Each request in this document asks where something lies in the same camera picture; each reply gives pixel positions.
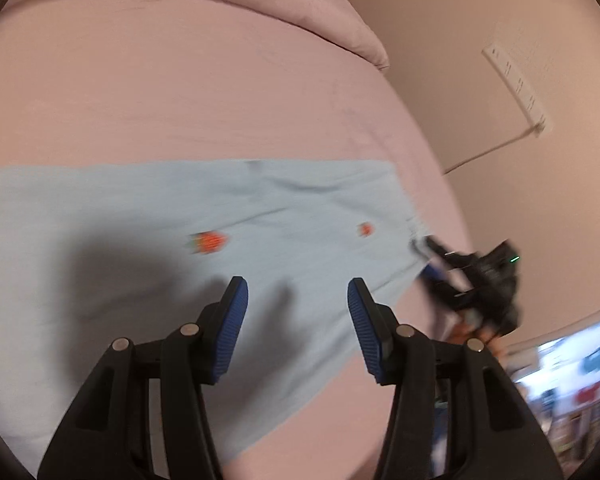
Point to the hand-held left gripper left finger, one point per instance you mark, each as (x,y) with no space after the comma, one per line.
(230,330)

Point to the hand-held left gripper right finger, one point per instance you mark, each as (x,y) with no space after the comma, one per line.
(367,330)

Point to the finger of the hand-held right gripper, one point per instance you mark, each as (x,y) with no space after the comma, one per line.
(445,285)
(440,252)

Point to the light blue pants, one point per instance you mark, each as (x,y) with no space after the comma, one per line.
(130,210)

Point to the cluttered shelf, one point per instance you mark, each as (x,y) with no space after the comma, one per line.
(570,385)

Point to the white power strip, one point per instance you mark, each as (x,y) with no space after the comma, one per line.
(520,85)

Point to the pink bed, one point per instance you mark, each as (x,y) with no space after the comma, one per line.
(180,85)

